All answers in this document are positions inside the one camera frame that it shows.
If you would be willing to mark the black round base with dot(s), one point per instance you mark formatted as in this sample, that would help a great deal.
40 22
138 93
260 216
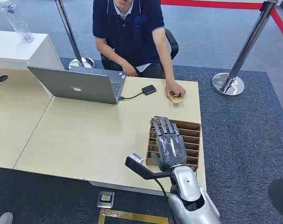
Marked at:
281 198

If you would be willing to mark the clear plastic water bottle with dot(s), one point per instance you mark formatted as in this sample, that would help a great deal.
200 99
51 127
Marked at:
17 23

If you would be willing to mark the white cabinet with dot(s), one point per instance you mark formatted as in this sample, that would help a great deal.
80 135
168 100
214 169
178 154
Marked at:
17 49

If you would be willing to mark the red barrier belt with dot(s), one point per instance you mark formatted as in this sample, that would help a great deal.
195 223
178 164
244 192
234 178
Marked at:
213 4

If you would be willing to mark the grey laptop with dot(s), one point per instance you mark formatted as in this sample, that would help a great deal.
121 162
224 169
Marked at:
76 85

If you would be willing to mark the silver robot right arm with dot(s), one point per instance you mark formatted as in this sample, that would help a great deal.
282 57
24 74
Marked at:
187 188

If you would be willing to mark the person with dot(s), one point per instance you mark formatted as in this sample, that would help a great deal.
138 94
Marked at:
132 31

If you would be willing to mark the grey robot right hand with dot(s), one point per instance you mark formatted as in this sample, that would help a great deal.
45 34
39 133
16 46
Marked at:
170 148

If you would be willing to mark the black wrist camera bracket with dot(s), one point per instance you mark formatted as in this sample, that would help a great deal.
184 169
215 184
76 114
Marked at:
141 170

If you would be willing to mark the person's left hand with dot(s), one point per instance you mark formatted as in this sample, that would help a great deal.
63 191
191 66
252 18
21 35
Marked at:
175 89

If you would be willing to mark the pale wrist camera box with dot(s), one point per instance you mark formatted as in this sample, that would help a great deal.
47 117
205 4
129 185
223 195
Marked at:
136 157

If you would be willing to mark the yellow floor tape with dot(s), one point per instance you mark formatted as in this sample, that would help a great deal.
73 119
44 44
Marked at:
132 215

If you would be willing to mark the metal floor socket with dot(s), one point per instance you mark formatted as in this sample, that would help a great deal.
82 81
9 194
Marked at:
105 199

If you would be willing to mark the chrome stanchion post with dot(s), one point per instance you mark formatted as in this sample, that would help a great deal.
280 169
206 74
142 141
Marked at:
246 49
70 34

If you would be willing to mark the person's right forearm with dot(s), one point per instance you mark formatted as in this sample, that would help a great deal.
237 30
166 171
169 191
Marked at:
108 53

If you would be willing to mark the person's left forearm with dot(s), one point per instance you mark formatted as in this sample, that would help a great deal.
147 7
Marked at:
165 58

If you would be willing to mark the grey shoe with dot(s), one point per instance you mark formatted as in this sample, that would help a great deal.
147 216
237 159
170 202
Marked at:
5 219

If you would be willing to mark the person's right hand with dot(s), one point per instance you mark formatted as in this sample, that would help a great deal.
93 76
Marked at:
129 69

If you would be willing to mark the black office chair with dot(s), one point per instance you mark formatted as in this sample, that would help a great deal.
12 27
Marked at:
172 43

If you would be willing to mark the brown cardboard card holder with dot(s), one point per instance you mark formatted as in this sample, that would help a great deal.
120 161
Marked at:
191 136

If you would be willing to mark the black external drive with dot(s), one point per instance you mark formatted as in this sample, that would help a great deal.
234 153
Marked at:
149 89

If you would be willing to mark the gold card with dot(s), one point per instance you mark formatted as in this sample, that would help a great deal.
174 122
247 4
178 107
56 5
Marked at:
177 100

